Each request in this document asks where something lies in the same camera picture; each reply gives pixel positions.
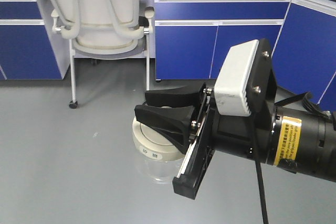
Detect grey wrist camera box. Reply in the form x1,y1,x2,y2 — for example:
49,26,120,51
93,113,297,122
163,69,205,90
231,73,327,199
214,39,259,116

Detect blue lab cabinets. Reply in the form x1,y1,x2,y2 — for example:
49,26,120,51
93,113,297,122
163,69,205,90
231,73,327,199
1,0,335,110

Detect white office chair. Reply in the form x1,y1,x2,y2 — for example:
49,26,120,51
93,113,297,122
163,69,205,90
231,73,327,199
50,0,155,109

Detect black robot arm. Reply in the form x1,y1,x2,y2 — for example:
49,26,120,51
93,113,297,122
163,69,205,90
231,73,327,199
134,84,335,199

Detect glass jar with white lid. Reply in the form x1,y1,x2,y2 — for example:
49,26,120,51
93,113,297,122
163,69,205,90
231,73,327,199
132,119,185,184

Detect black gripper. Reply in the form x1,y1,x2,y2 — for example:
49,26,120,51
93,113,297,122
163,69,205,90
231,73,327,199
134,82,277,199

